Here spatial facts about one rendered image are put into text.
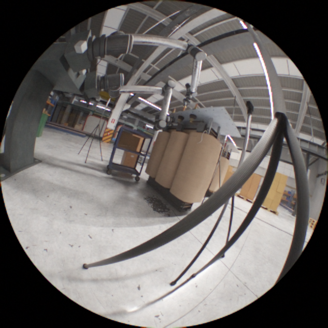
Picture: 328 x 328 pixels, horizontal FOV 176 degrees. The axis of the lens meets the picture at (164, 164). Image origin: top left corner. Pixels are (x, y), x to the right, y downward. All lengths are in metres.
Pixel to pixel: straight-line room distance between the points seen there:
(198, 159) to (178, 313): 1.37
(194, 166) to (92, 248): 1.25
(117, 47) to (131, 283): 1.52
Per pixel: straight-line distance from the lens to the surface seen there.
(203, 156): 1.29
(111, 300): 0.66
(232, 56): 11.04
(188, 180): 1.29
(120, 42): 1.03
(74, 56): 1.01
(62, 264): 0.73
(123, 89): 1.81
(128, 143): 1.98
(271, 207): 5.64
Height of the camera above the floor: 0.65
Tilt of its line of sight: 4 degrees down
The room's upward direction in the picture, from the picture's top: 19 degrees clockwise
